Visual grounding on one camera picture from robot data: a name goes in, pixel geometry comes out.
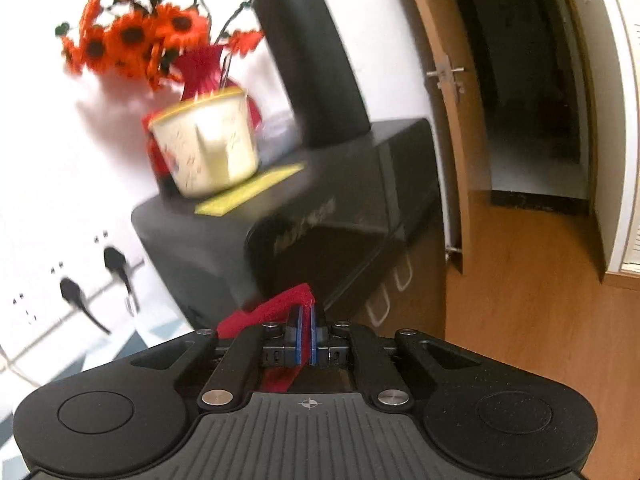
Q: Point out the black box appliance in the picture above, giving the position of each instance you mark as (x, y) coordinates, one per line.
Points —
(210, 250)

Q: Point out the orange artificial flowers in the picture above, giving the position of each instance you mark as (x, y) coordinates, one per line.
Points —
(130, 35)

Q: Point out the red garment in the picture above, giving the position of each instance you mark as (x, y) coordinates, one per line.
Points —
(280, 302)

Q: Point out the clear plastic wrap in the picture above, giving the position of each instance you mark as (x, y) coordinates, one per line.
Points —
(280, 135)

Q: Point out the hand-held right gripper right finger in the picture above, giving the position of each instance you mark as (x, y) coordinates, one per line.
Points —
(316, 340)

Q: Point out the black insulated bottle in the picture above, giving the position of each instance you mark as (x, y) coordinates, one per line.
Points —
(310, 60)

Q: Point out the red vase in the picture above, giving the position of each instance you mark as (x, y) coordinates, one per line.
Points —
(200, 67)

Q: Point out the white wall socket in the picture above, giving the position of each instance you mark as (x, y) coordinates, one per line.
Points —
(95, 245)
(50, 280)
(22, 317)

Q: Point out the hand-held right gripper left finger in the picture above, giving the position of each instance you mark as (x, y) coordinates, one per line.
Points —
(297, 340)

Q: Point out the yellow flat card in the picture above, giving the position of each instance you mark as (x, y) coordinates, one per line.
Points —
(245, 192)

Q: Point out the wooden drawer cabinet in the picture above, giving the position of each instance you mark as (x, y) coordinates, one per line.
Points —
(425, 280)

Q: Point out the wooden door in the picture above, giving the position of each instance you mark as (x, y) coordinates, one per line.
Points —
(450, 160)

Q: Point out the cream printed cup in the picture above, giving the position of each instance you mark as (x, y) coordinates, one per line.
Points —
(210, 150)

